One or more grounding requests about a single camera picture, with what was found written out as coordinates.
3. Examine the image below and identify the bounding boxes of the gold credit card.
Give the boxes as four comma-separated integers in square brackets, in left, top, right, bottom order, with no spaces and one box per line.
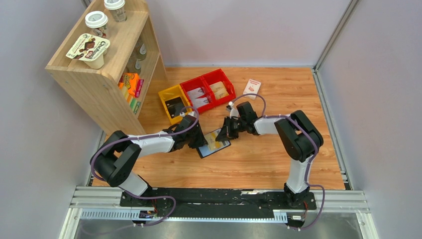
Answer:
[204,128,230,152]
[214,88,229,100]

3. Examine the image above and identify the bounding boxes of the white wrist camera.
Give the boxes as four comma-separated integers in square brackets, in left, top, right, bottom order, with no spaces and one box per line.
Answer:
[226,101,239,118]
[180,111,195,117]

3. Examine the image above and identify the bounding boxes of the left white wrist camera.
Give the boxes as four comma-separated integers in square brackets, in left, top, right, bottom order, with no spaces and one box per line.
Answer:
[180,111,195,117]

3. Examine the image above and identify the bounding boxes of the white lidded cup far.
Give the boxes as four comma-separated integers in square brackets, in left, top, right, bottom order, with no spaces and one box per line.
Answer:
[104,0,127,22]

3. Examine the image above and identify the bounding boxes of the Chobani yogurt cup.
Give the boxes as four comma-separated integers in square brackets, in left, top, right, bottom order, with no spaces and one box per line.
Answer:
[66,33,110,69]

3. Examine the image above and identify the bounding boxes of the white pink card box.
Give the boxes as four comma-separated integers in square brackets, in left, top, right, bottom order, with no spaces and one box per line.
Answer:
[243,79,262,100]

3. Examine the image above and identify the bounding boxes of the white cards in bin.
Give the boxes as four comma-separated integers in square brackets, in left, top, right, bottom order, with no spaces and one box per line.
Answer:
[187,88,210,109]

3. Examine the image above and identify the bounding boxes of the black card in bin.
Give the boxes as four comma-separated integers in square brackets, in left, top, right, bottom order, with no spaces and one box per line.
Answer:
[165,97,186,118]

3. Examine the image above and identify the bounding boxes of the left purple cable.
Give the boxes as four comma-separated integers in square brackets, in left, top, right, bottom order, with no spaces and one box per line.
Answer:
[90,106,200,228]

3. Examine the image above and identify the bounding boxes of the red plastic bin middle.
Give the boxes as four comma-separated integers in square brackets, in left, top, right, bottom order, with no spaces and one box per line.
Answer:
[180,76,215,114]

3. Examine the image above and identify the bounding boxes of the red plastic bin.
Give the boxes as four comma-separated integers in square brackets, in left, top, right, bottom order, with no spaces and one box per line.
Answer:
[180,76,215,114]
[202,69,236,107]

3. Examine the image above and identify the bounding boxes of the orange snack box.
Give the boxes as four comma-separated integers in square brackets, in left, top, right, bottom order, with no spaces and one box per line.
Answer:
[118,73,144,98]

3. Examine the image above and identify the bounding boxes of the red plastic bin right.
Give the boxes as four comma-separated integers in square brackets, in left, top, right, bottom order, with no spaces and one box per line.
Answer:
[202,69,236,107]

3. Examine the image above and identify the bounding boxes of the white lidded cup near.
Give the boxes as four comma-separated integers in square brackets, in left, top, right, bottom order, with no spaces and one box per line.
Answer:
[85,11,108,39]

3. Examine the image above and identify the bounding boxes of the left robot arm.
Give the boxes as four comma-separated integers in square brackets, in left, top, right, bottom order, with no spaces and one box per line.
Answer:
[90,115,207,196]

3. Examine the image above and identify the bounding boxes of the wooden shelf unit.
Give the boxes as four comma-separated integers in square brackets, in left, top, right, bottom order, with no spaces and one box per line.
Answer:
[45,0,168,135]

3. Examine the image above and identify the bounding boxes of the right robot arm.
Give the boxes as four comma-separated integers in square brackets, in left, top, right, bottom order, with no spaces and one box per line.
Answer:
[215,102,323,199]

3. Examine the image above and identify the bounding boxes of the glass bottle on shelf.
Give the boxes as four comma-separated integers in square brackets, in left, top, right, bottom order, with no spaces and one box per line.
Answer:
[134,39,147,61]

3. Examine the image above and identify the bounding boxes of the white lidded cup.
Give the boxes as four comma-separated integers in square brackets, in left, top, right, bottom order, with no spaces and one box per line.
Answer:
[85,11,108,39]
[104,0,127,22]

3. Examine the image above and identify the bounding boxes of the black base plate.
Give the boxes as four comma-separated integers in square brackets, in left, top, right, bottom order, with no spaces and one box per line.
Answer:
[120,188,317,219]

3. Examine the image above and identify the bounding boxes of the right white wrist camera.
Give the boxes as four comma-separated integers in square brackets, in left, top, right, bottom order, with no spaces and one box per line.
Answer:
[226,101,239,118]

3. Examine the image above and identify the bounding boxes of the tan card in bin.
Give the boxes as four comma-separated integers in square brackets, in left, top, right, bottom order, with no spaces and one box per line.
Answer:
[210,81,225,93]

